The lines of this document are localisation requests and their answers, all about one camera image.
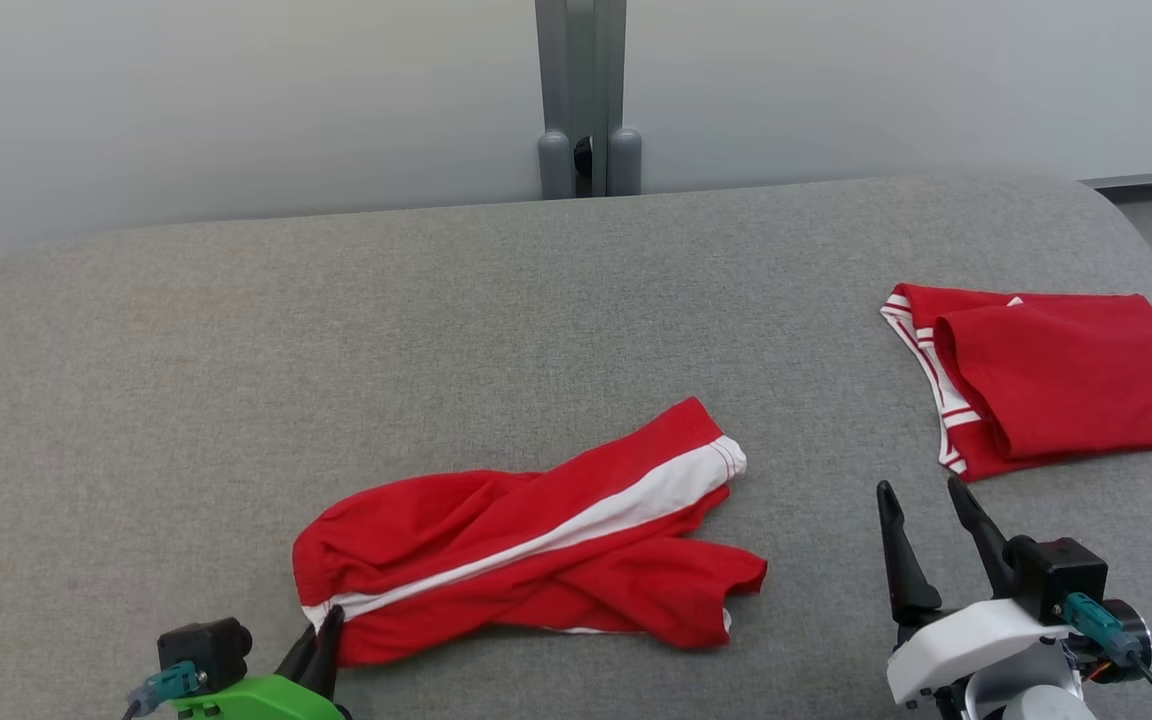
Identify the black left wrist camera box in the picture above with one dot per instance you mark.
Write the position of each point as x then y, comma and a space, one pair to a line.
201, 650

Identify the red shorts with white stripe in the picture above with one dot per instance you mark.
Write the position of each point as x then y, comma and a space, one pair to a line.
536, 540

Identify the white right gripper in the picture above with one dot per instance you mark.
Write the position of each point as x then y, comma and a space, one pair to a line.
966, 645

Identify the grey partition post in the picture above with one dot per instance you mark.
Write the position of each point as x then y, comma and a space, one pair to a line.
586, 100

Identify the grey fabric sofa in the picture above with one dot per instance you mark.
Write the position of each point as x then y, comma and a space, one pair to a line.
336, 350

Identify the red white numbered jersey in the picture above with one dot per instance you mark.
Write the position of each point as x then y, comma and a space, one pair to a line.
1066, 380

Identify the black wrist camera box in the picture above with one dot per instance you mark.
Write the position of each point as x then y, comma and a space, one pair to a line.
201, 650
1066, 575

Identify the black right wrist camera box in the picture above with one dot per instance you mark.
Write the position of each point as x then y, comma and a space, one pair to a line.
1066, 575

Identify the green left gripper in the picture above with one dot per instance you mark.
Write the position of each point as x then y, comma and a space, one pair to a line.
256, 700

